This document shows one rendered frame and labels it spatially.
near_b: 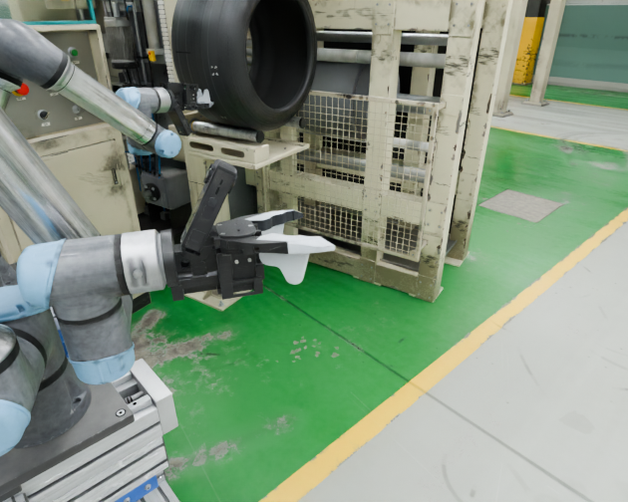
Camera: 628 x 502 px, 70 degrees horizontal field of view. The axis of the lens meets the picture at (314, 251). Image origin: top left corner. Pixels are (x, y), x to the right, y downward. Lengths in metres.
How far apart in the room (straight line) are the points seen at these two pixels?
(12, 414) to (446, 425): 1.44
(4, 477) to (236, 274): 0.47
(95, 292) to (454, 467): 1.36
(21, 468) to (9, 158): 0.45
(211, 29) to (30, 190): 1.07
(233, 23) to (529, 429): 1.71
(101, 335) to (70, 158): 1.45
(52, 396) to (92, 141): 1.37
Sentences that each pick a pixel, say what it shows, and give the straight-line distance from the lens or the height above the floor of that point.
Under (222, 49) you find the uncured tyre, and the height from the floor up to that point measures 1.20.
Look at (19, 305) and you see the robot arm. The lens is 0.76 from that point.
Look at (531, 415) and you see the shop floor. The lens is 1.94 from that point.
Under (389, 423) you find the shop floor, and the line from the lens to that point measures 1.76.
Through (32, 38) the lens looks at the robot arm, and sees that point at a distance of 1.24.
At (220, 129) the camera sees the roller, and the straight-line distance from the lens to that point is 1.84.
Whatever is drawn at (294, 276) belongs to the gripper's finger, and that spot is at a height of 1.03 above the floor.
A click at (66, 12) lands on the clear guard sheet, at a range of 2.04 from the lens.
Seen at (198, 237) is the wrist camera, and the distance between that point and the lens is 0.56.
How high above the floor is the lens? 1.31
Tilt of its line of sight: 28 degrees down
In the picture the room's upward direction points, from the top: straight up
